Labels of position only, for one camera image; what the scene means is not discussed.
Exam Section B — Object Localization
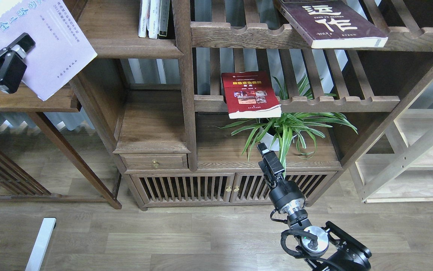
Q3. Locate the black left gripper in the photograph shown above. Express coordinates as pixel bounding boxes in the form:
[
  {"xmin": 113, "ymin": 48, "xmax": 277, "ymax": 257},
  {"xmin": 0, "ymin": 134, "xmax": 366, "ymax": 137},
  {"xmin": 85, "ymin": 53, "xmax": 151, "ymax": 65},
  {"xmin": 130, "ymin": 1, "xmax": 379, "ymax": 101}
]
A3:
[{"xmin": 0, "ymin": 33, "xmax": 35, "ymax": 94}]

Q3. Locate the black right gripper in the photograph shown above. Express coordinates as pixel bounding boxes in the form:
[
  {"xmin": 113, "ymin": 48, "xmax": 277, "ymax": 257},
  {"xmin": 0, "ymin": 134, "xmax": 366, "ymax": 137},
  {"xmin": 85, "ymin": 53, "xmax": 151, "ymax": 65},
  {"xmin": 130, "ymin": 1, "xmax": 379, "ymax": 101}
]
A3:
[{"xmin": 257, "ymin": 143, "xmax": 305, "ymax": 214}]

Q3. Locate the pale lavender paperback book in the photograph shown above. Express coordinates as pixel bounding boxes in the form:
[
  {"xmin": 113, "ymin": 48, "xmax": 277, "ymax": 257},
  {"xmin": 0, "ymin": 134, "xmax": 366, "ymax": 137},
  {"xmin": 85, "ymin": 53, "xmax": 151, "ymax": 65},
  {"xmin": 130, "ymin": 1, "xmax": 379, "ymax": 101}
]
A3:
[{"xmin": 0, "ymin": 0, "xmax": 97, "ymax": 100}]

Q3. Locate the maroon book with white characters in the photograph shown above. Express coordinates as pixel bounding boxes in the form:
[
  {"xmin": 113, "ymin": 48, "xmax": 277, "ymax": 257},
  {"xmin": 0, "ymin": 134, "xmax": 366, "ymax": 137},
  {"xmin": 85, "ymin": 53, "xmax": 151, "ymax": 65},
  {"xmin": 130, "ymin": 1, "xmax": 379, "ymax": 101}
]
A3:
[{"xmin": 274, "ymin": 0, "xmax": 388, "ymax": 49}]

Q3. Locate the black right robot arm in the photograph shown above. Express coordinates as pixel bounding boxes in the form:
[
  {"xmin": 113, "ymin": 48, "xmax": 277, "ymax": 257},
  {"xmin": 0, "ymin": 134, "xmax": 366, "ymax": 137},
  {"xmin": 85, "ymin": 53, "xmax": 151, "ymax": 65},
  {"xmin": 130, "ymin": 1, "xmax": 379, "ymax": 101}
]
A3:
[{"xmin": 257, "ymin": 143, "xmax": 372, "ymax": 271}]

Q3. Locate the light wooden shelf rack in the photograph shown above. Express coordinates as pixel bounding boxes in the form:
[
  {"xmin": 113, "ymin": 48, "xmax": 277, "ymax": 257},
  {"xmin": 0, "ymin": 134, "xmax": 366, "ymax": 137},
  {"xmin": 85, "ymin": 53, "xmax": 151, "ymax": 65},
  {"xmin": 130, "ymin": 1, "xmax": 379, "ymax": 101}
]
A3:
[{"xmin": 349, "ymin": 82, "xmax": 433, "ymax": 203}]

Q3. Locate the white plant pot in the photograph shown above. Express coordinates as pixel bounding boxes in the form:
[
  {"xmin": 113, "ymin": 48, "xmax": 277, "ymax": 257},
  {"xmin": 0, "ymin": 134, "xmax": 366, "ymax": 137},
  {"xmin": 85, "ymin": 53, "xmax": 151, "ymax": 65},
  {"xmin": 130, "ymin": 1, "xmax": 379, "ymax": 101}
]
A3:
[{"xmin": 260, "ymin": 127, "xmax": 280, "ymax": 151}]

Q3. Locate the green spider plant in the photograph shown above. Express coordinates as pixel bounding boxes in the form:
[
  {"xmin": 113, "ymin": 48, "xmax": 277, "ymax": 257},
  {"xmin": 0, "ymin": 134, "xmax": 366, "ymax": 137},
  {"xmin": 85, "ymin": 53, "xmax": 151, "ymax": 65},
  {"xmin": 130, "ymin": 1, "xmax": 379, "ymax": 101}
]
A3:
[{"xmin": 218, "ymin": 75, "xmax": 359, "ymax": 195}]

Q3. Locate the red paperback book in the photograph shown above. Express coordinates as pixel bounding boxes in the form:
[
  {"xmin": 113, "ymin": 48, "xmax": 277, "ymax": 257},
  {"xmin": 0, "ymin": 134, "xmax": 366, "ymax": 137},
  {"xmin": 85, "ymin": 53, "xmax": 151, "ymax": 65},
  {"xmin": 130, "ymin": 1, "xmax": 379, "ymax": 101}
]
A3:
[{"xmin": 221, "ymin": 72, "xmax": 282, "ymax": 119}]

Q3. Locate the dark wooden bookshelf cabinet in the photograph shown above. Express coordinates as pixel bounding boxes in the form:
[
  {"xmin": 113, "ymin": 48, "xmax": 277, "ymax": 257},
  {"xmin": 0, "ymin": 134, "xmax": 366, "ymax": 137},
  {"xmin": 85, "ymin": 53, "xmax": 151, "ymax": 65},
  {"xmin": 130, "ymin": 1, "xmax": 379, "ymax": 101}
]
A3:
[{"xmin": 64, "ymin": 0, "xmax": 433, "ymax": 210}]

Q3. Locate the dark wooden side table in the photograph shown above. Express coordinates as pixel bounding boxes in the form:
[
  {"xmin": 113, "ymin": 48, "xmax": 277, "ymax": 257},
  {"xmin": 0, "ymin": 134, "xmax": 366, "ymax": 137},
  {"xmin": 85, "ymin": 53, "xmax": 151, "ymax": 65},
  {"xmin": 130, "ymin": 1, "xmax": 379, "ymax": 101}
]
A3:
[{"xmin": 0, "ymin": 83, "xmax": 123, "ymax": 210}]

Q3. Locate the white upright book left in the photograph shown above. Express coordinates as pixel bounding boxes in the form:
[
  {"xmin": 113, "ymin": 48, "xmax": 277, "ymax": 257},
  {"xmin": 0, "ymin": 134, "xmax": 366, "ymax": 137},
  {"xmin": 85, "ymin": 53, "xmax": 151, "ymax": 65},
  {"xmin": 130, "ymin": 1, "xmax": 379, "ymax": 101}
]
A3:
[{"xmin": 138, "ymin": 0, "xmax": 150, "ymax": 38}]

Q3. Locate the white upright book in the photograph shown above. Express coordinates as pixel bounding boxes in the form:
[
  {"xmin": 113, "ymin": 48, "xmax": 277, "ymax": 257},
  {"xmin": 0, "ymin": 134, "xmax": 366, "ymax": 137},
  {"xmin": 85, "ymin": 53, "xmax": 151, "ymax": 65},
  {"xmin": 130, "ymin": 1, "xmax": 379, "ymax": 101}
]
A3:
[
  {"xmin": 147, "ymin": 0, "xmax": 161, "ymax": 39},
  {"xmin": 138, "ymin": 0, "xmax": 150, "ymax": 38}
]

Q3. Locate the white upright book middle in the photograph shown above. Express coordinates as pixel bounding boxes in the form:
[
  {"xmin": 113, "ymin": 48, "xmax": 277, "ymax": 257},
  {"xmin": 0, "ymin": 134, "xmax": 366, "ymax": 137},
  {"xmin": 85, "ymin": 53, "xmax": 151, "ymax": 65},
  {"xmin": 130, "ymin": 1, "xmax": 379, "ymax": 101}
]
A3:
[{"xmin": 147, "ymin": 0, "xmax": 161, "ymax": 39}]

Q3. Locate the dark green upright book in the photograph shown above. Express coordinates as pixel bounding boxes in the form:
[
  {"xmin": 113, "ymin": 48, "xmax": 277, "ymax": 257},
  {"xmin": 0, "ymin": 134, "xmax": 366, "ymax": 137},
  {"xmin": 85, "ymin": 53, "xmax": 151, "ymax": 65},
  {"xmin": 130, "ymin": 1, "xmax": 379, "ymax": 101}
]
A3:
[{"xmin": 158, "ymin": 0, "xmax": 170, "ymax": 39}]

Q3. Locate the white metal leg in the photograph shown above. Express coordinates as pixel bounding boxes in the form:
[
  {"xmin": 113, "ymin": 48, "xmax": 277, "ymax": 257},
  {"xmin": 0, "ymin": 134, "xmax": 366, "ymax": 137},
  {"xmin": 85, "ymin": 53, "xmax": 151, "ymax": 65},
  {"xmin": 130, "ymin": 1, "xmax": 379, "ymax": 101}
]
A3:
[{"xmin": 25, "ymin": 217, "xmax": 56, "ymax": 271}]

